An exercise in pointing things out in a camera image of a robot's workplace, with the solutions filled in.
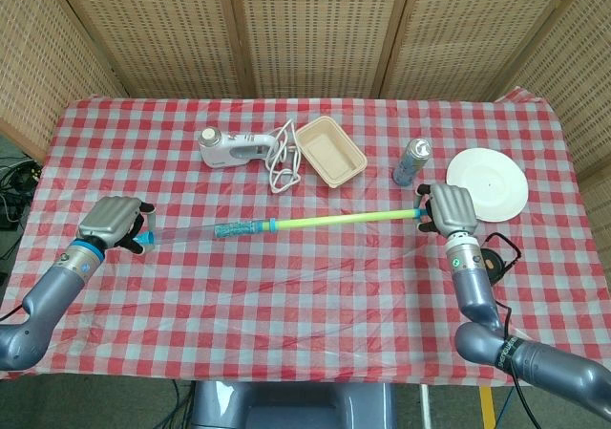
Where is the white round plate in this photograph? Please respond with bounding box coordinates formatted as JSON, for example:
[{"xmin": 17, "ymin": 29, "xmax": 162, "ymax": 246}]
[{"xmin": 446, "ymin": 146, "xmax": 530, "ymax": 223}]

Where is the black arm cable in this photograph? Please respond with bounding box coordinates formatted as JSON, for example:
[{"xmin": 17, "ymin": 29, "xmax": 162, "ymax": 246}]
[{"xmin": 495, "ymin": 299, "xmax": 540, "ymax": 429}]

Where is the light blue drink can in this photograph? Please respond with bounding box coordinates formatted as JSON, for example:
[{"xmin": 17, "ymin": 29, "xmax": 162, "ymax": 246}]
[{"xmin": 391, "ymin": 137, "xmax": 433, "ymax": 187}]

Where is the blue floor cable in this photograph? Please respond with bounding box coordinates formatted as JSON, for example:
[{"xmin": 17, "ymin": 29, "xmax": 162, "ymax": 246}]
[{"xmin": 159, "ymin": 380, "xmax": 193, "ymax": 429}]

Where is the beige rectangular food container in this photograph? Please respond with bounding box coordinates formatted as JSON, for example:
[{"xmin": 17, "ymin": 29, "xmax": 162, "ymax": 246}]
[{"xmin": 293, "ymin": 116, "xmax": 369, "ymax": 190}]

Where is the red white checkered tablecloth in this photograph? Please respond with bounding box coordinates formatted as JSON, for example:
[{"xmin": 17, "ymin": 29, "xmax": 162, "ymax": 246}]
[{"xmin": 0, "ymin": 87, "xmax": 611, "ymax": 390}]

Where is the black kettle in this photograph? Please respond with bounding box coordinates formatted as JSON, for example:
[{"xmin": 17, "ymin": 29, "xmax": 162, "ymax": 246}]
[{"xmin": 478, "ymin": 231, "xmax": 522, "ymax": 287}]

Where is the white mixer power cable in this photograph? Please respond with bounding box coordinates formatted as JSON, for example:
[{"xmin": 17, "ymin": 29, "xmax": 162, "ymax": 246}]
[{"xmin": 264, "ymin": 118, "xmax": 305, "ymax": 195}]

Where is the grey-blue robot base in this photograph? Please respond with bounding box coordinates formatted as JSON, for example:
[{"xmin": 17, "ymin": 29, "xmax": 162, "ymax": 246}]
[{"xmin": 190, "ymin": 379, "xmax": 397, "ymax": 429}]

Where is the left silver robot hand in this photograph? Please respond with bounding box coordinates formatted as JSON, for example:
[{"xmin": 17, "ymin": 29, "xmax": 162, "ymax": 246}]
[{"xmin": 75, "ymin": 195, "xmax": 158, "ymax": 256}]

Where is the woven bamboo screen panel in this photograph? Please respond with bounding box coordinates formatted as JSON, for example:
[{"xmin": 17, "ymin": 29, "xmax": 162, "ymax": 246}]
[
  {"xmin": 0, "ymin": 0, "xmax": 130, "ymax": 162},
  {"xmin": 50, "ymin": 0, "xmax": 242, "ymax": 99},
  {"xmin": 226, "ymin": 0, "xmax": 414, "ymax": 99},
  {"xmin": 494, "ymin": 0, "xmax": 611, "ymax": 268},
  {"xmin": 381, "ymin": 0, "xmax": 588, "ymax": 101}
]

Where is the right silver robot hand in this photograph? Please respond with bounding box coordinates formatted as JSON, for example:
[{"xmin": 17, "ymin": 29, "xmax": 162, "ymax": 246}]
[{"xmin": 413, "ymin": 182, "xmax": 478, "ymax": 240}]

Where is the white electric hand mixer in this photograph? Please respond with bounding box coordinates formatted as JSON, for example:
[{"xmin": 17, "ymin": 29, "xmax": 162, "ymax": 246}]
[{"xmin": 198, "ymin": 126, "xmax": 276, "ymax": 169}]

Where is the green blue water pump toy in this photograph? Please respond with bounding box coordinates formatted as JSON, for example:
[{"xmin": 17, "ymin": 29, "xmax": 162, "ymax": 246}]
[{"xmin": 136, "ymin": 217, "xmax": 279, "ymax": 254}]

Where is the black cable bundle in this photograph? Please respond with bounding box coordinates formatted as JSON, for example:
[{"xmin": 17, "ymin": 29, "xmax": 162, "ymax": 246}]
[{"xmin": 0, "ymin": 154, "xmax": 44, "ymax": 232}]

